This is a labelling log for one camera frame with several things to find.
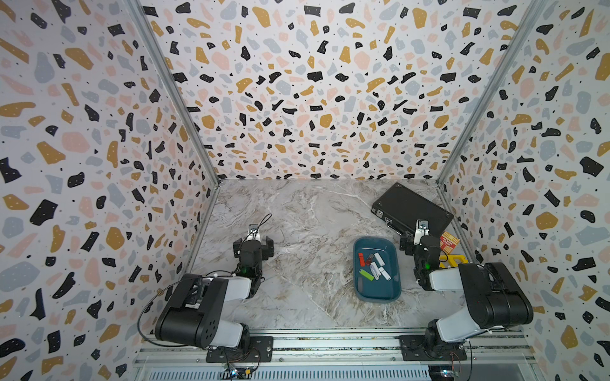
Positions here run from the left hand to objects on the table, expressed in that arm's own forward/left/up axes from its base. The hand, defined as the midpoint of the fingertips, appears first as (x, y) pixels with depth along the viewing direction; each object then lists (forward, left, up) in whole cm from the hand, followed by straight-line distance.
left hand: (255, 237), depth 92 cm
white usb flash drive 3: (-11, -46, -7) cm, 48 cm away
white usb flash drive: (-6, -48, -8) cm, 49 cm away
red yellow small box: (+1, -78, -6) cm, 78 cm away
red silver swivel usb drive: (-6, -44, -7) cm, 45 cm away
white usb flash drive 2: (-13, -50, -8) cm, 52 cm away
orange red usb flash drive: (-6, -41, -7) cm, 42 cm away
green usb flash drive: (-13, -42, -7) cm, 45 cm away
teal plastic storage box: (-8, -47, -7) cm, 48 cm away
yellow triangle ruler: (-7, -77, -7) cm, 78 cm away
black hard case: (+17, -61, -4) cm, 64 cm away
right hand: (+1, -65, 0) cm, 65 cm away
